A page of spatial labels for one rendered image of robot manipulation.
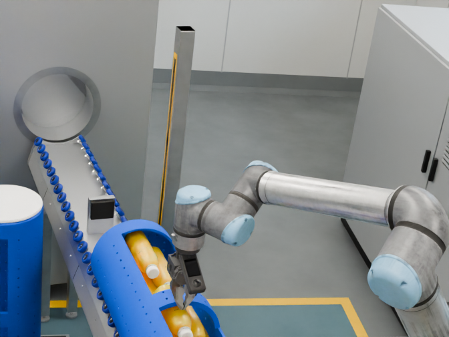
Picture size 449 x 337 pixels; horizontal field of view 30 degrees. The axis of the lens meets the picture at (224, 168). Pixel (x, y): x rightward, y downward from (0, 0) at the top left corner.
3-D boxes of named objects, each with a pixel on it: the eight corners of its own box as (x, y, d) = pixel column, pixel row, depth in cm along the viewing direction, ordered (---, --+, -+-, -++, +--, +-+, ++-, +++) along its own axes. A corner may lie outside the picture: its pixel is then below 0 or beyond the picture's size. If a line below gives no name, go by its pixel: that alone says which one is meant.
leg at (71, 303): (75, 311, 430) (80, 205, 402) (78, 317, 426) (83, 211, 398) (64, 312, 428) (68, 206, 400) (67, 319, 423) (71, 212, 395)
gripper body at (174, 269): (190, 268, 241) (194, 233, 236) (200, 285, 234) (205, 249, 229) (165, 271, 239) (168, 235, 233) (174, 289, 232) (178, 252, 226)
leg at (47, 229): (48, 315, 425) (51, 207, 397) (50, 321, 420) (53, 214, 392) (37, 316, 423) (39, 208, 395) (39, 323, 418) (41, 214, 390)
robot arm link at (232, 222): (255, 203, 216) (216, 186, 222) (232, 239, 212) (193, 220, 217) (263, 220, 223) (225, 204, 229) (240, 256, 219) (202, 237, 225)
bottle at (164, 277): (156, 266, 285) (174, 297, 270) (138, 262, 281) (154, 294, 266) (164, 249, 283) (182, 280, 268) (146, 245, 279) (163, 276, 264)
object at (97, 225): (111, 229, 329) (113, 194, 322) (113, 234, 326) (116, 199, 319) (86, 231, 326) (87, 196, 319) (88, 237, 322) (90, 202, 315)
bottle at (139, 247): (149, 239, 283) (166, 270, 268) (131, 251, 283) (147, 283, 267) (138, 226, 279) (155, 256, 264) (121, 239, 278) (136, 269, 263)
